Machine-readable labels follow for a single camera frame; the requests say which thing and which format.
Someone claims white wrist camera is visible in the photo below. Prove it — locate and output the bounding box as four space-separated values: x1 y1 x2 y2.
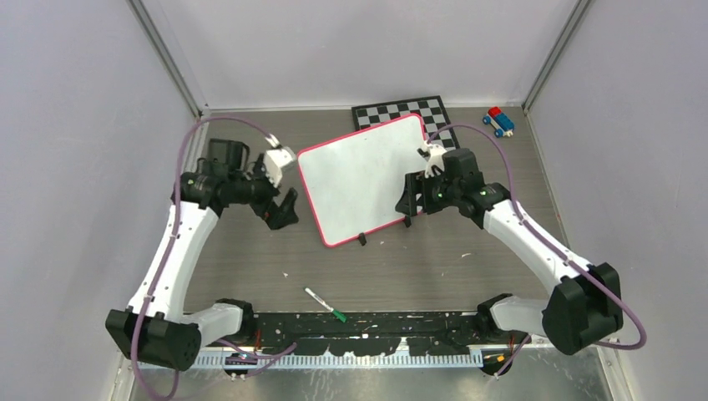
417 141 447 179
263 147 297 188

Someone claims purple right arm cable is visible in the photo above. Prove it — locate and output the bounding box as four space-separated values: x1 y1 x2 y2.
422 122 648 383

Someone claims slotted cable duct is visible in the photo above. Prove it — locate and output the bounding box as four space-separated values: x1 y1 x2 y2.
137 351 485 371

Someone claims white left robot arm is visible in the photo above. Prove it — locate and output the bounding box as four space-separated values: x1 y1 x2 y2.
105 140 299 372

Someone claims toy brick car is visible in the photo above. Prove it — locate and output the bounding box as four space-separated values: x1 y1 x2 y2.
483 106 515 138

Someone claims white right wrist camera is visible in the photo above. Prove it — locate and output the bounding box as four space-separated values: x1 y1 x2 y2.
417 141 447 179

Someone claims red-framed whiteboard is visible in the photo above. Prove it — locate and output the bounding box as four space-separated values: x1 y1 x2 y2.
297 114 427 247

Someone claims green whiteboard marker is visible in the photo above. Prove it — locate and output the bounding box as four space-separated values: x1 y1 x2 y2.
303 287 347 322

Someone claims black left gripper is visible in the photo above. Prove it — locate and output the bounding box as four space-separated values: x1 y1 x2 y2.
230 155 300 229

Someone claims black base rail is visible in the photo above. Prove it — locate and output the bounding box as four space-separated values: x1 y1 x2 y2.
251 311 532 358

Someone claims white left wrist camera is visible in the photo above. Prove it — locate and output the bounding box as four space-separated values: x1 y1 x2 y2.
263 147 297 188

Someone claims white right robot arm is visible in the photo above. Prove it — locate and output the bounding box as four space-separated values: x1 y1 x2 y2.
395 145 624 355

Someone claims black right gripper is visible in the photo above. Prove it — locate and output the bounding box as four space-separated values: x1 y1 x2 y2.
397 166 462 216

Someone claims black and white chessboard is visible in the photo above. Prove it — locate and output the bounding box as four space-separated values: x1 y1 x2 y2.
351 95 451 135

